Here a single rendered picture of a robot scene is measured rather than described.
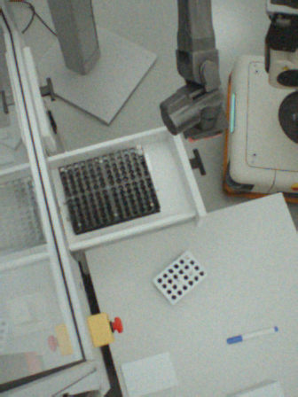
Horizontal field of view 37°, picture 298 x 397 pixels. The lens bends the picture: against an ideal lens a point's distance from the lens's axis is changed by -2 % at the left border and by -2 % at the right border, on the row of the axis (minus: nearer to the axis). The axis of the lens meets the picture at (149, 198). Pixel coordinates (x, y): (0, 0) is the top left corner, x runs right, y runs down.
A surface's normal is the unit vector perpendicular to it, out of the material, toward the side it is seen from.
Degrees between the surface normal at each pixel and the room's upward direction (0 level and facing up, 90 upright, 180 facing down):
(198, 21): 41
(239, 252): 0
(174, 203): 0
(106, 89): 3
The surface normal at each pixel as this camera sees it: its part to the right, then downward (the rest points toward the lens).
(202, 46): 0.39, 0.40
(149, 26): 0.01, -0.30
